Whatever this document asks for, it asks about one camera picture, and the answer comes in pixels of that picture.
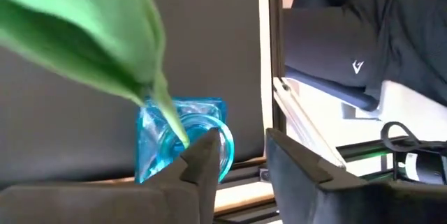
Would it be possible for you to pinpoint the person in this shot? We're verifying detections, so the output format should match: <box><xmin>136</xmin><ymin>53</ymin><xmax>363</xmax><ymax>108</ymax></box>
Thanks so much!
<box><xmin>281</xmin><ymin>0</ymin><xmax>447</xmax><ymax>112</ymax></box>

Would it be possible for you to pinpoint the red artificial tulip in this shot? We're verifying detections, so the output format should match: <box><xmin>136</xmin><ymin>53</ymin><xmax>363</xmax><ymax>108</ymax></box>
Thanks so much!
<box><xmin>0</xmin><ymin>0</ymin><xmax>191</xmax><ymax>149</ymax></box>

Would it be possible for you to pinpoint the blue glass vase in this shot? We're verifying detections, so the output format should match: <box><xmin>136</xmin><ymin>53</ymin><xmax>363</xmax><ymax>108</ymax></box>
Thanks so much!
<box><xmin>134</xmin><ymin>96</ymin><xmax>235</xmax><ymax>185</ymax></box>

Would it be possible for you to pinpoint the black office chair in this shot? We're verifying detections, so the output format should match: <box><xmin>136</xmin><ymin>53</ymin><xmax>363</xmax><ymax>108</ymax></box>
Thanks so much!
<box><xmin>284</xmin><ymin>66</ymin><xmax>381</xmax><ymax>112</ymax></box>

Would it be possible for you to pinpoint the black bag with strap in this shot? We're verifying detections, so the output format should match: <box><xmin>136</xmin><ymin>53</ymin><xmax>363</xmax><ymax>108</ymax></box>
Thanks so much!
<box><xmin>380</xmin><ymin>121</ymin><xmax>447</xmax><ymax>186</ymax></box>

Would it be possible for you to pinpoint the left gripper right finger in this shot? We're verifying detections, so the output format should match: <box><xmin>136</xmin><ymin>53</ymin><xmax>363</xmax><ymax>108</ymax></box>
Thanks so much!
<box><xmin>265</xmin><ymin>128</ymin><xmax>447</xmax><ymax>224</ymax></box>

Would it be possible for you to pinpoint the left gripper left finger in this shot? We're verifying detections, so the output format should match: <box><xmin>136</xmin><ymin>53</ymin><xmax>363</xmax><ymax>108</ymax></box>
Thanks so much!
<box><xmin>0</xmin><ymin>128</ymin><xmax>221</xmax><ymax>224</ymax></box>

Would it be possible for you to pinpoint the silver metal bracket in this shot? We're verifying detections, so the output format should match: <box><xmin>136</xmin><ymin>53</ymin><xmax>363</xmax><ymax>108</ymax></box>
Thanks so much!
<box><xmin>273</xmin><ymin>76</ymin><xmax>346</xmax><ymax>169</ymax></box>

